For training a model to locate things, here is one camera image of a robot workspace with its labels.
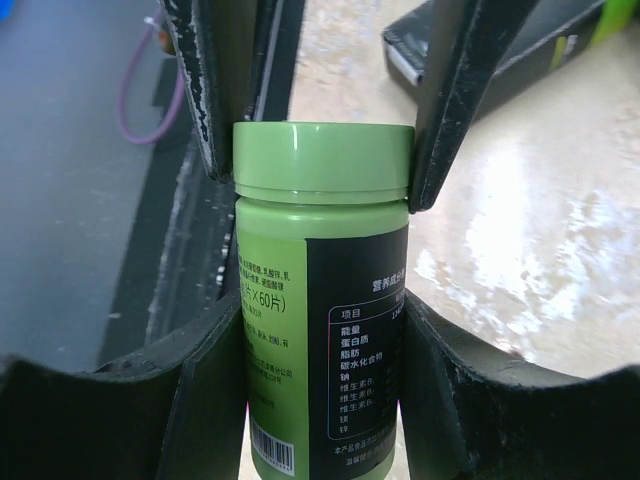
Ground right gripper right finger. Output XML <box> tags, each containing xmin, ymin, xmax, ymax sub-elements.
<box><xmin>400</xmin><ymin>293</ymin><xmax>639</xmax><ymax>479</ymax></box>

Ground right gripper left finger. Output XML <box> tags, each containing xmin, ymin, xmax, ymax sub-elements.
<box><xmin>1</xmin><ymin>292</ymin><xmax>247</xmax><ymax>479</ymax></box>

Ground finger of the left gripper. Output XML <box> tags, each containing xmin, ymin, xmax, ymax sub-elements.
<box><xmin>161</xmin><ymin>0</ymin><xmax>305</xmax><ymax>181</ymax></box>
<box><xmin>408</xmin><ymin>0</ymin><xmax>537</xmax><ymax>213</ymax></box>

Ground green capped pill bottle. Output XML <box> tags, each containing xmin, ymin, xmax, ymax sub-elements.
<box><xmin>233</xmin><ymin>122</ymin><xmax>414</xmax><ymax>479</ymax></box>

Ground black product box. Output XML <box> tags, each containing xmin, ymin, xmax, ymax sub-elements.
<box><xmin>382</xmin><ymin>1</ymin><xmax>606</xmax><ymax>120</ymax></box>

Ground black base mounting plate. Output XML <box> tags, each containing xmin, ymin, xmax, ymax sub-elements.
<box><xmin>97</xmin><ymin>54</ymin><xmax>281</xmax><ymax>371</ymax></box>

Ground yellow green packet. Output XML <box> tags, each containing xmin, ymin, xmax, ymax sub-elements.
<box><xmin>589</xmin><ymin>0</ymin><xmax>639</xmax><ymax>47</ymax></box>

